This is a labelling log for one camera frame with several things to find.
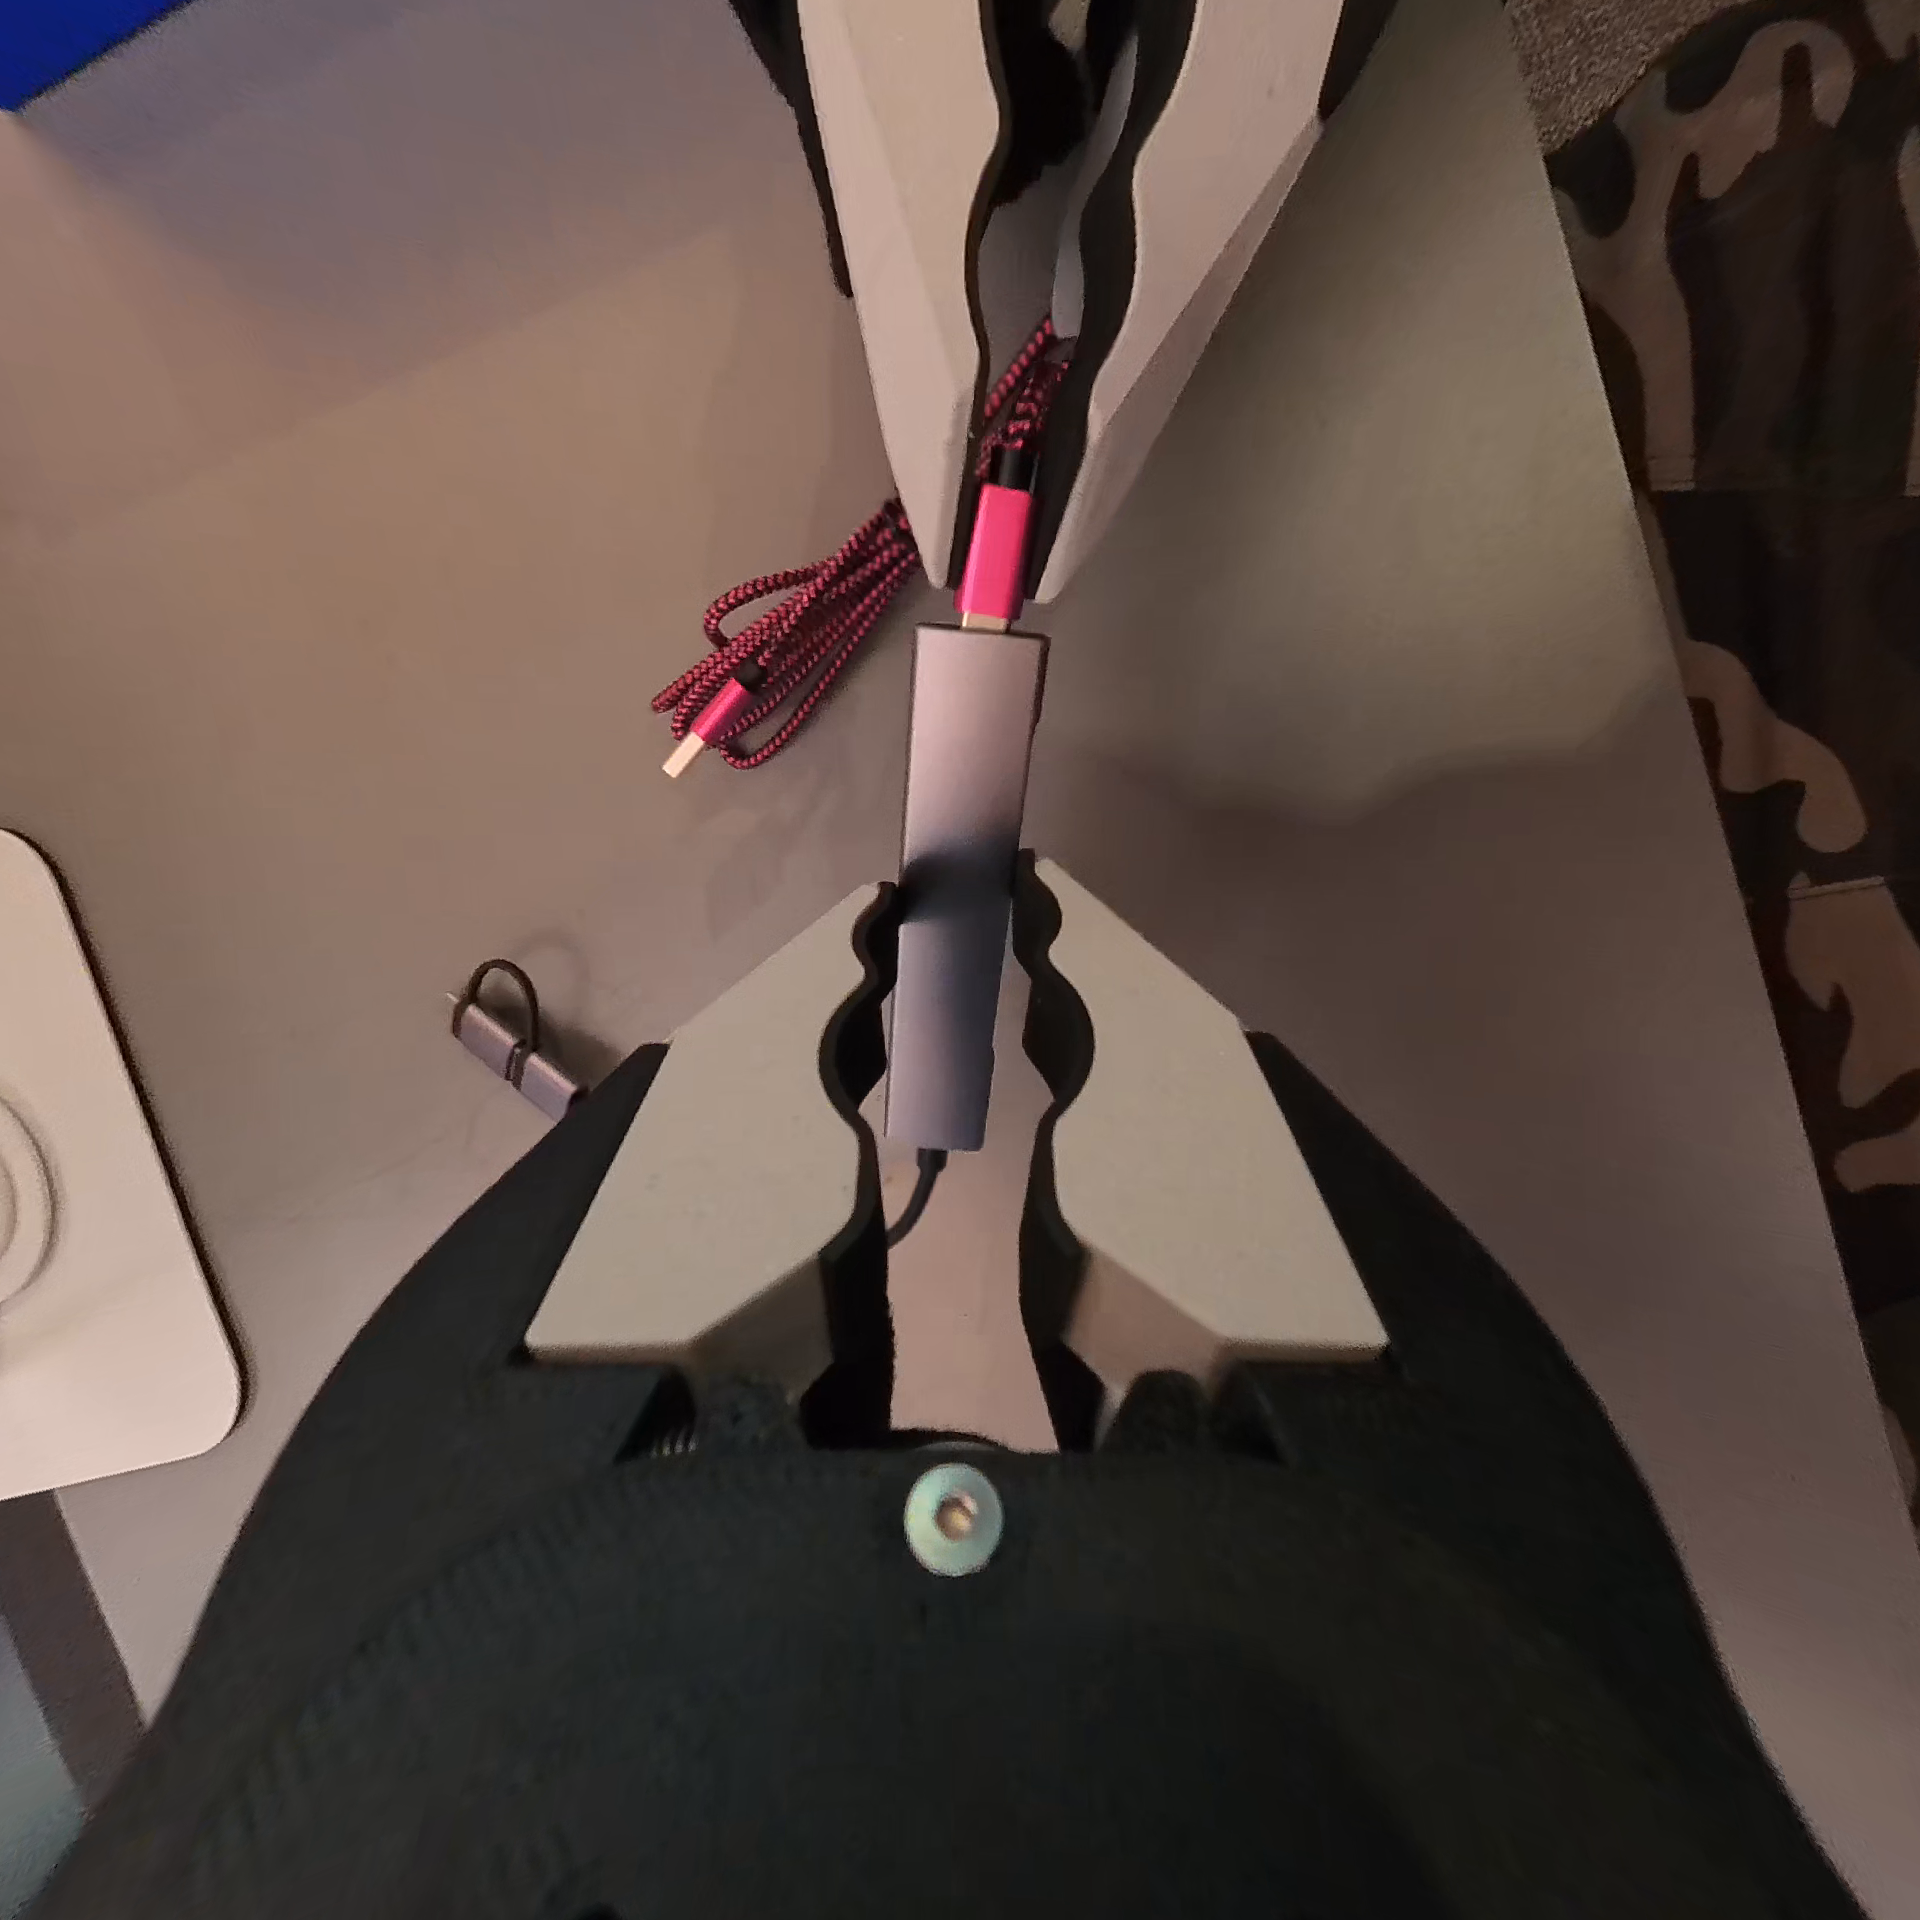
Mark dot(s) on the blue plastic bin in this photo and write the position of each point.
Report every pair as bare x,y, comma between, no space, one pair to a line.
44,36

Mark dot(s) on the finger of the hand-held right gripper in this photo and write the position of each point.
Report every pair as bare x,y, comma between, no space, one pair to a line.
1201,224
902,224

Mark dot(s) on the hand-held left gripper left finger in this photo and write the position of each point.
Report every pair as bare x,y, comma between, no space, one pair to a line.
704,1184

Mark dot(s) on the white tablet stand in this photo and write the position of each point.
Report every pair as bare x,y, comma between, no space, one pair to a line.
89,1200

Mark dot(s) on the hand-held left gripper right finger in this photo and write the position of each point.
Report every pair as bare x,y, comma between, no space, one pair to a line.
1214,1200

